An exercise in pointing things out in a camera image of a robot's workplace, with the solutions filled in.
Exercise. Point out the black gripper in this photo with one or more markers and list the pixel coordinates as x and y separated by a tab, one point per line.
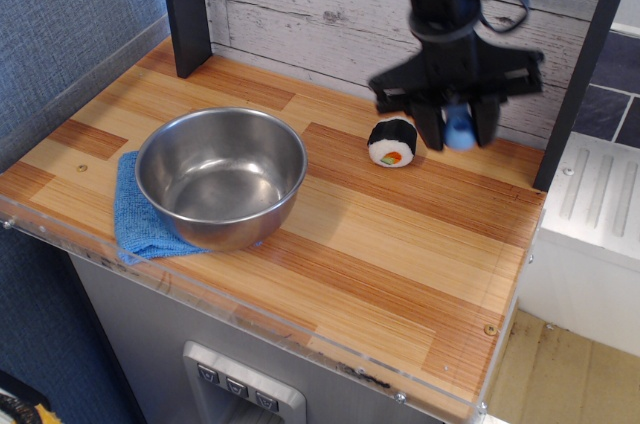
465	70

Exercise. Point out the blue handled grey scoop spoon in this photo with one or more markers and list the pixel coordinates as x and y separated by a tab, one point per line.
459	132

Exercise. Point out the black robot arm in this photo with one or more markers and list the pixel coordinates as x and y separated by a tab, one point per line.
444	21

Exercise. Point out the blue microfibre cloth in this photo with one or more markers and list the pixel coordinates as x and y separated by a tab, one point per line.
138	229

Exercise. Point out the plush sushi roll toy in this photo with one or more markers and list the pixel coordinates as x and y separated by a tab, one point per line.
392	142

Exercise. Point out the white ribbed cabinet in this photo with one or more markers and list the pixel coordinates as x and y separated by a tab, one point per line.
583	273

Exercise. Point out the stainless steel bowl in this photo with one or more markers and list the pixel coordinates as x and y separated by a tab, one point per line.
222	179

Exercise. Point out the silver dispenser button panel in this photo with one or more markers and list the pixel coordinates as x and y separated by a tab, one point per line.
227	391

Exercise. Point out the yellow black object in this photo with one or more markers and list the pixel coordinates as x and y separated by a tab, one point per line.
18	411

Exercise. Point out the dark grey right post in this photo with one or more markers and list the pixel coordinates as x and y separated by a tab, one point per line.
592	46

